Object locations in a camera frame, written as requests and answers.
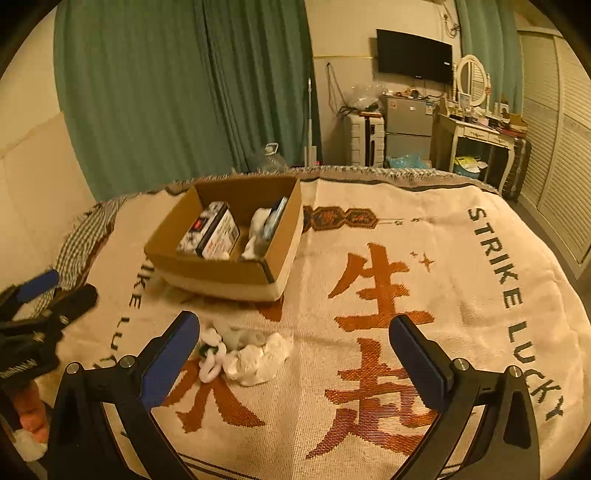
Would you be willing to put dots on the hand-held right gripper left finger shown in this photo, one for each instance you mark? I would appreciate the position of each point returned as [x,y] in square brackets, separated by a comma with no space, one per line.
[170,362]

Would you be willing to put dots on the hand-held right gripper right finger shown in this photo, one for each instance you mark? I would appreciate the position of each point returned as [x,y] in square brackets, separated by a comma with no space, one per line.
[418,364]

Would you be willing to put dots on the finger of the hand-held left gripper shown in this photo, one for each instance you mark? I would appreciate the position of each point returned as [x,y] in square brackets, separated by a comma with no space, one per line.
[76,299]
[39,282]

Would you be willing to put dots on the grey sock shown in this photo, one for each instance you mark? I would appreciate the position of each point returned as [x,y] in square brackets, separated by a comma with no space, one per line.
[240,338]

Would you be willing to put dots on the small white sock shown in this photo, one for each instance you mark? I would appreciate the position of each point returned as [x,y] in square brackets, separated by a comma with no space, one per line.
[31,446]

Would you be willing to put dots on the cardboard box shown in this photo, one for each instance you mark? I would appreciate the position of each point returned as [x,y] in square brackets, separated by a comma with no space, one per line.
[217,272]

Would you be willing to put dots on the person's left hand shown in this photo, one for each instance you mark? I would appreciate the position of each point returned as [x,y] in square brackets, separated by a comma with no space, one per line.
[31,410]

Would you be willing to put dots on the checked cloth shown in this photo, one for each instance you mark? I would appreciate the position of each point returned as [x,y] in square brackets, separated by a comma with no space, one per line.
[85,240]

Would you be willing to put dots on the printed beige blanket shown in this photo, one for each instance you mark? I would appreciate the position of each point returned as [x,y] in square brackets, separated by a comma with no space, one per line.
[369,295]

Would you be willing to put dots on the black and white printed box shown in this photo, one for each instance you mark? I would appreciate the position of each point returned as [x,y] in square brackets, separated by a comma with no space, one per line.
[210,230]

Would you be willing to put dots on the white socks bundle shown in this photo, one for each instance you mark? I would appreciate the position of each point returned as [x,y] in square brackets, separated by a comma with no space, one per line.
[256,230]

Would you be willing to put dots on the blue packet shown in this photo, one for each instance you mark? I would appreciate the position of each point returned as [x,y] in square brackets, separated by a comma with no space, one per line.
[276,214]

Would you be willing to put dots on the blue plastic bag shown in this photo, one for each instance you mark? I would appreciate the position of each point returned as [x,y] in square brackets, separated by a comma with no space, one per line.
[408,161]

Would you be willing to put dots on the yellow and white bag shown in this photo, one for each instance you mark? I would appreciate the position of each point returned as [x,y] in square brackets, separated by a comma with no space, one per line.
[468,165]

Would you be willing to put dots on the wide green curtain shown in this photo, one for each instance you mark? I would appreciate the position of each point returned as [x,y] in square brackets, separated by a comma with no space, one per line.
[161,92]

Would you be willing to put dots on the clear water jug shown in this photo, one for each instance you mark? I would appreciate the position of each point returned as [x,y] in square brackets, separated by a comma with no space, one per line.
[271,160]

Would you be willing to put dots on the white dressing table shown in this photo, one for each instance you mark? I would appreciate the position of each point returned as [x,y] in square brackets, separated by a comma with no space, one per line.
[466,136]

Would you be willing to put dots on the silver fridge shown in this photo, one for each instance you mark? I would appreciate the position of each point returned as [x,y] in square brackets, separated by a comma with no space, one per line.
[408,122]

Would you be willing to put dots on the white upright pole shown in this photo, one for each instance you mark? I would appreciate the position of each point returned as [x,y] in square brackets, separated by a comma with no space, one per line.
[310,138]

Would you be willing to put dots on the louvred wardrobe doors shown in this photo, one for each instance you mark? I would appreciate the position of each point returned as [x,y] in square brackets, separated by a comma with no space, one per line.
[561,152]

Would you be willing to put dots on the clear plastic bag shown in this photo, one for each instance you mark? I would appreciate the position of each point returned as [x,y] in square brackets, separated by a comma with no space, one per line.
[364,98]

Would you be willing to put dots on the white oval mirror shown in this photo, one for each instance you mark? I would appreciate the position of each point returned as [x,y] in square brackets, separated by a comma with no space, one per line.
[472,76]

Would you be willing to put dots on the narrow green curtain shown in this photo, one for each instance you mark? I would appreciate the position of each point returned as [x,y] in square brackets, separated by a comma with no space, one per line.
[489,37]

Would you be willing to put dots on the black wall television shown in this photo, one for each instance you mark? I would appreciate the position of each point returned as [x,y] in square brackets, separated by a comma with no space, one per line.
[413,56]

